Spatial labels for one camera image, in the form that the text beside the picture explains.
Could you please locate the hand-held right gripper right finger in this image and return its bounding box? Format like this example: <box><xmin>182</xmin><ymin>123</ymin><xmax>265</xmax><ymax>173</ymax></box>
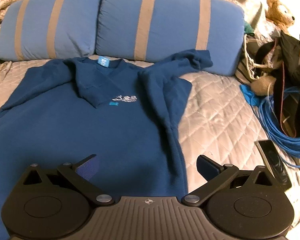
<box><xmin>181</xmin><ymin>155</ymin><xmax>282</xmax><ymax>207</ymax></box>

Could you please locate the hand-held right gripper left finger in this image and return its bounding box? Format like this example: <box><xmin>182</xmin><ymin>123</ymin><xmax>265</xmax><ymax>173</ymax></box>
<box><xmin>19</xmin><ymin>154</ymin><xmax>117</xmax><ymax>207</ymax></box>

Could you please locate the dark blue sweatshirt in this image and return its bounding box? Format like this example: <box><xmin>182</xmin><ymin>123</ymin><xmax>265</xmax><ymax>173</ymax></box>
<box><xmin>0</xmin><ymin>49</ymin><xmax>214</xmax><ymax>240</ymax></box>

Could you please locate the black smartphone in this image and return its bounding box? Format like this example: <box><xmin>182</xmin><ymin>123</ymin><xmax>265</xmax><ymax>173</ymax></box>
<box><xmin>254</xmin><ymin>139</ymin><xmax>293</xmax><ymax>193</ymax></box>

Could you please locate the small light blue cloth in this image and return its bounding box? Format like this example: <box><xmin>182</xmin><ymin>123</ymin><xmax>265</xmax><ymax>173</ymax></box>
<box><xmin>239</xmin><ymin>84</ymin><xmax>263</xmax><ymax>107</ymax></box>

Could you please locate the small brown plush toy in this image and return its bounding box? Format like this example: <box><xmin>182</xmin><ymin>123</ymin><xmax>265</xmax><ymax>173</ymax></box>
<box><xmin>250</xmin><ymin>76</ymin><xmax>277</xmax><ymax>96</ymax></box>

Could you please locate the blue grey-striped pillow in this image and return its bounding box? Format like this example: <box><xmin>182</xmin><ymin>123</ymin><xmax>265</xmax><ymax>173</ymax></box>
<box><xmin>95</xmin><ymin>0</ymin><xmax>245</xmax><ymax>77</ymax></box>
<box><xmin>0</xmin><ymin>0</ymin><xmax>103</xmax><ymax>62</ymax></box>

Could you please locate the brown teddy bear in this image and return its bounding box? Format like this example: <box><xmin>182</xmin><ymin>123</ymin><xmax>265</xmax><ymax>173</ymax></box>
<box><xmin>264</xmin><ymin>0</ymin><xmax>297</xmax><ymax>30</ymax></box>

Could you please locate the beige fluffy blanket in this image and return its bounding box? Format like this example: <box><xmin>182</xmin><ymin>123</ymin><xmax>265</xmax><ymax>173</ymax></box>
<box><xmin>0</xmin><ymin>0</ymin><xmax>35</xmax><ymax>90</ymax></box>

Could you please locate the blue coiled cable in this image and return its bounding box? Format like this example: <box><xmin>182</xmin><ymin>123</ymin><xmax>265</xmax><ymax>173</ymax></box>
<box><xmin>250</xmin><ymin>85</ymin><xmax>300</xmax><ymax>161</ymax></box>

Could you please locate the white cord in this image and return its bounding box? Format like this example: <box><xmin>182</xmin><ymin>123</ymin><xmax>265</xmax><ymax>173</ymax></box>
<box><xmin>242</xmin><ymin>34</ymin><xmax>267</xmax><ymax>82</ymax></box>

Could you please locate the black strapped bag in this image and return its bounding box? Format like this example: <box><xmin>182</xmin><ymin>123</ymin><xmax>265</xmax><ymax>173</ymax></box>
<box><xmin>255</xmin><ymin>29</ymin><xmax>300</xmax><ymax>139</ymax></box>

